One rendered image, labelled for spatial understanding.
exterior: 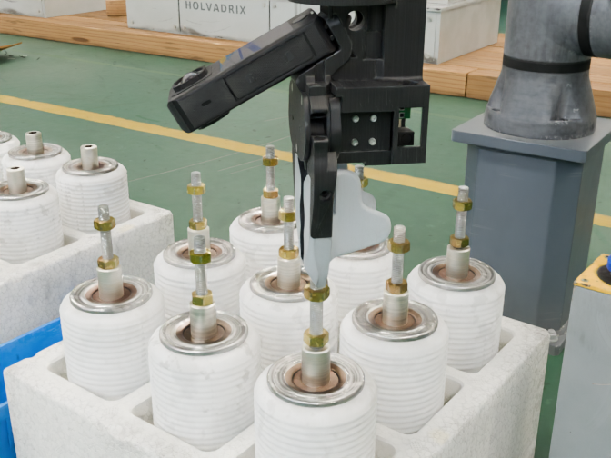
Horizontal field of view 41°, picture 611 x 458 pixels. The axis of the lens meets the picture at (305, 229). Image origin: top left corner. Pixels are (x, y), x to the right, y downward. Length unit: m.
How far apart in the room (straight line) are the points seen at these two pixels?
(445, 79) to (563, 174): 1.62
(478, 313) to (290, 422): 0.26
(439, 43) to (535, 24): 1.69
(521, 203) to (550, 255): 0.08
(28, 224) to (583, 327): 0.67
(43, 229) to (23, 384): 0.30
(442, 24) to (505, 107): 1.68
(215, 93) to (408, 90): 0.12
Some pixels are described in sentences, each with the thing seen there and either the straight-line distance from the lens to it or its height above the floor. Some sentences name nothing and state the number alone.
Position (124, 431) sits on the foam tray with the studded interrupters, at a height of 0.18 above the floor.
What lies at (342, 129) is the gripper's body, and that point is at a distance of 0.53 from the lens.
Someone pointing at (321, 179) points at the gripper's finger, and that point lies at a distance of 0.51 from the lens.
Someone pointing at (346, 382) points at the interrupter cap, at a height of 0.25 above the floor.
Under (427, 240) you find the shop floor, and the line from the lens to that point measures 1.53.
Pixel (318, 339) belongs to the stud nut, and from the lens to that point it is 0.61.
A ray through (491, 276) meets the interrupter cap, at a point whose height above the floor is 0.25.
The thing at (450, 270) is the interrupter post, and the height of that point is 0.26.
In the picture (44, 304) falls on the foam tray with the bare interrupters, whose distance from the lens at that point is 1.05.
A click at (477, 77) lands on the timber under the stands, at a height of 0.07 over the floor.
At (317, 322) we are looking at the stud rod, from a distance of 0.60.
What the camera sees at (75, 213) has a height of 0.20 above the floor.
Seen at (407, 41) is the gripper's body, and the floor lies 0.51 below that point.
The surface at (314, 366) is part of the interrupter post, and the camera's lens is 0.61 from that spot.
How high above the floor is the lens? 0.59
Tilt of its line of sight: 22 degrees down
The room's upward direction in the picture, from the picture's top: straight up
